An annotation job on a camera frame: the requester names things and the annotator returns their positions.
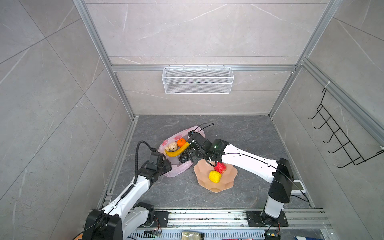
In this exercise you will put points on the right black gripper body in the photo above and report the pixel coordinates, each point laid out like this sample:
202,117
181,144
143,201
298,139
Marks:
195,155

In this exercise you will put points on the aluminium front rail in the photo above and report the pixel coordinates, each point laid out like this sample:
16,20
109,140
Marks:
236,219

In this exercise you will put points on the pink plastic bag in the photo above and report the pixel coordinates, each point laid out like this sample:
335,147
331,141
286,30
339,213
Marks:
177,167

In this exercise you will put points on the red fake strawberry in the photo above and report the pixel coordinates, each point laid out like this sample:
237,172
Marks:
220,168

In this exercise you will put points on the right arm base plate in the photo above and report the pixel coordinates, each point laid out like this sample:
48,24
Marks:
261,219

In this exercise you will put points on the yellow fake lemon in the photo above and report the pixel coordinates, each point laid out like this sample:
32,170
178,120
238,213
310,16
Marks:
215,177

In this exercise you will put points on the dark fake grapes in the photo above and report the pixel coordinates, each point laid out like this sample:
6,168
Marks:
183,157

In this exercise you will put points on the beige fake mushroom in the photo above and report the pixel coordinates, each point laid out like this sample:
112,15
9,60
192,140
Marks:
172,147

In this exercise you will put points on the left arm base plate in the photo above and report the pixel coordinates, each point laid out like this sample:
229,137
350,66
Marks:
157,219

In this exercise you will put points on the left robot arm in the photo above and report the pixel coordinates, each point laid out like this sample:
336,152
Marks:
125,214

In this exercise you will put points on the white wire mesh basket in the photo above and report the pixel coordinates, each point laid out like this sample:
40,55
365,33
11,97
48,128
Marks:
197,80

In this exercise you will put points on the white digital timer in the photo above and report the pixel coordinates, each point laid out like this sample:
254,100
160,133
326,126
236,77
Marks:
298,188

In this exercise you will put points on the orange fake fruit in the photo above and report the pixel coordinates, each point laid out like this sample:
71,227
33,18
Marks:
181,142

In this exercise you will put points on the black wire hook rack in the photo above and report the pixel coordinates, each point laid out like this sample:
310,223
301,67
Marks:
354,156

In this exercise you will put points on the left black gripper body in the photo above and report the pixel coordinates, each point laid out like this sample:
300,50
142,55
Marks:
166,167

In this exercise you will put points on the yellow fake banana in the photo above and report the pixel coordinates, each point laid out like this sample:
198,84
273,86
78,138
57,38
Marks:
177,152

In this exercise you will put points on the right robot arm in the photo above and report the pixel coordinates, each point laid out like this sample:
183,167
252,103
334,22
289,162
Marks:
278,173

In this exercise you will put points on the pink scalloped bowl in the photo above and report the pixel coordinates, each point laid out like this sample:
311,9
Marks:
202,170

